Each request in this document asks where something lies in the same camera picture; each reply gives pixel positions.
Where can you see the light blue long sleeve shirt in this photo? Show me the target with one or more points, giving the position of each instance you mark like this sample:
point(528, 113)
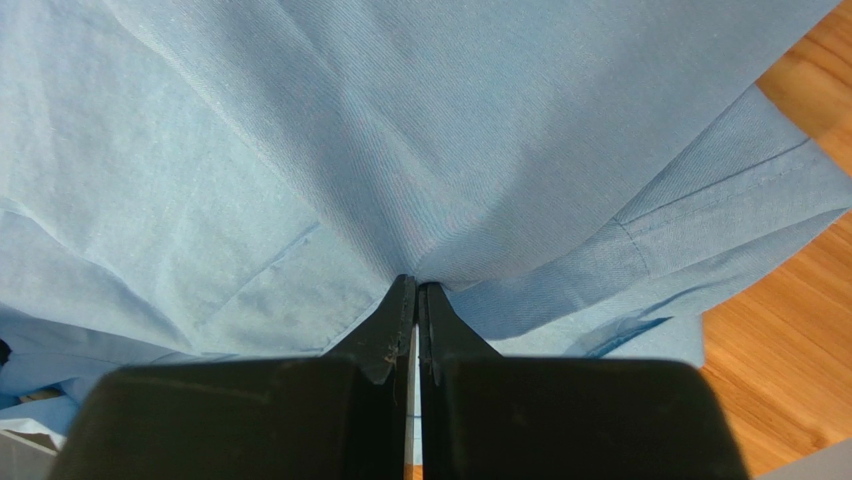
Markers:
point(190, 181)

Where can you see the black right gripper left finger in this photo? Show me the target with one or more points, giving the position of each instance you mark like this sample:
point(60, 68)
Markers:
point(341, 415)

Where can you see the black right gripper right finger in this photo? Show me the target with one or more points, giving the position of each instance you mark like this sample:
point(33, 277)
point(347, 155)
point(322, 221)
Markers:
point(487, 416)

